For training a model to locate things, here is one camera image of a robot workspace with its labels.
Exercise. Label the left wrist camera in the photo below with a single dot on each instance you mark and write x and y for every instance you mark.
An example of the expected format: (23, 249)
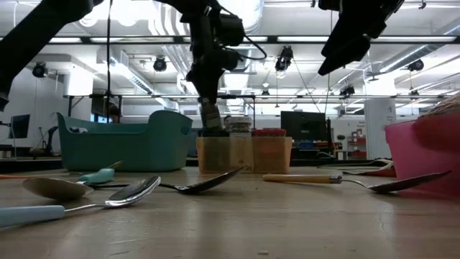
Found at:
(231, 30)

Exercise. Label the orange translucent plastic bin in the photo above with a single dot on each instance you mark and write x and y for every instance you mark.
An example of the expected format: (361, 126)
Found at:
(280, 158)

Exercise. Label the white-label bagel spice jar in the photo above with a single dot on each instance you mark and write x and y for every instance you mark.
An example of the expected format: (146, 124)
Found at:
(239, 124)

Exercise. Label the large black screen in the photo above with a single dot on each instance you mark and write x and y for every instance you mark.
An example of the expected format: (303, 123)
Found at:
(305, 126)

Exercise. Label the black computer monitor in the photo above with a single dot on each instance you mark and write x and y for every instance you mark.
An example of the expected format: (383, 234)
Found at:
(21, 126)

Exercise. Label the smoked paprika tin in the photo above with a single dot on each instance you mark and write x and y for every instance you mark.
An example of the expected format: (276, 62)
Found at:
(269, 132)

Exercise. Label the person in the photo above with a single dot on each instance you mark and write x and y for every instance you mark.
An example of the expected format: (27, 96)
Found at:
(114, 113)

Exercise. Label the pink plastic tray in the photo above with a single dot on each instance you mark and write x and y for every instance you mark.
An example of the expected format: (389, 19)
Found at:
(406, 154)

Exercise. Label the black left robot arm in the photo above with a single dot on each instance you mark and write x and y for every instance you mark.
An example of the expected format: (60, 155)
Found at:
(36, 32)

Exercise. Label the black metal spoon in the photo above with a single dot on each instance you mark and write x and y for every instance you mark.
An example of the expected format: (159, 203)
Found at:
(201, 187)

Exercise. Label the green plastic bin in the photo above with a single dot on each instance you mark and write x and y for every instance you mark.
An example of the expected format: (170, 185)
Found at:
(125, 151)

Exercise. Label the red storage shelf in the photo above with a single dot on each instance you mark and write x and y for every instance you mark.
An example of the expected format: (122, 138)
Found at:
(357, 154)

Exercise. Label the black background robot arm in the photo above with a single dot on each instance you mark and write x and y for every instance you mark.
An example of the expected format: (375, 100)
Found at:
(48, 138)

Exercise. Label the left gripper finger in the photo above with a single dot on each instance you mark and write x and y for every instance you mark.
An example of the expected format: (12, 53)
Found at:
(208, 88)

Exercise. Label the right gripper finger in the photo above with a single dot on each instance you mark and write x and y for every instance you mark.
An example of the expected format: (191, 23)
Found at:
(341, 61)
(345, 37)

